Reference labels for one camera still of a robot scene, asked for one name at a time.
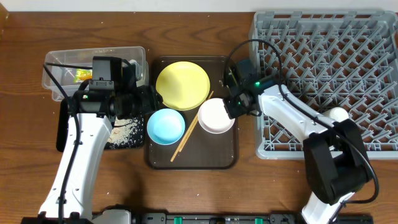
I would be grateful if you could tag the yellow plate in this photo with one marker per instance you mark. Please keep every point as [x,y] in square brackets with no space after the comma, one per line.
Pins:
[183,85]

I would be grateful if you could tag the grey dishwasher rack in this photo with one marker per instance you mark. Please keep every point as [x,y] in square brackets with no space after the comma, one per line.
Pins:
[336,58]

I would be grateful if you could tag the black tray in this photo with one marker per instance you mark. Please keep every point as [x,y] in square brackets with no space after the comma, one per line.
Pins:
[63,127]

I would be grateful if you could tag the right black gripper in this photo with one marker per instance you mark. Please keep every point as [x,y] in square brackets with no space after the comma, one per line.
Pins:
[232,111]

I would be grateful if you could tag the light blue bowl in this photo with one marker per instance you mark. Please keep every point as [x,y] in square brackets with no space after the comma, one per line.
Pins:
[165,126]

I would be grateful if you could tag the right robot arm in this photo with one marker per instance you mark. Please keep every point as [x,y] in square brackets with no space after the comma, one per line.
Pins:
[336,162]

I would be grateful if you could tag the clear plastic bin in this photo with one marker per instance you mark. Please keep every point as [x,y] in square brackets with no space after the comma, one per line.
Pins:
[64,63]

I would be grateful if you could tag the pile of rice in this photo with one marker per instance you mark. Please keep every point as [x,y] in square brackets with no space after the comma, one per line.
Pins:
[127,133]

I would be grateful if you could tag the yellow green snack wrapper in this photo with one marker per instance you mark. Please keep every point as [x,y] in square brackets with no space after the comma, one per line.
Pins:
[82,75]

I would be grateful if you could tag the pale green cup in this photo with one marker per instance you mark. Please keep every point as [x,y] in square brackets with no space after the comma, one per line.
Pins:
[338,114]

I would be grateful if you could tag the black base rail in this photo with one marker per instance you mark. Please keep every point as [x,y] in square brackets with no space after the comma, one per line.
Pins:
[163,217]

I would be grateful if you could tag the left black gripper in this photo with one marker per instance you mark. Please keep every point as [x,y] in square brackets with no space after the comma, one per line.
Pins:
[149,96]

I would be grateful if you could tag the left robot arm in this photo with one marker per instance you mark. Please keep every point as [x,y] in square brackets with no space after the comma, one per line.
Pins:
[86,122]

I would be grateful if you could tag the wooden chopsticks pair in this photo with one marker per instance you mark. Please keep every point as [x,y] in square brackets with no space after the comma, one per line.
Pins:
[185,137]

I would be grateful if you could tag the brown serving tray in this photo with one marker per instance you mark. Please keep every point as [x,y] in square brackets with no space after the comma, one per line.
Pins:
[203,150]

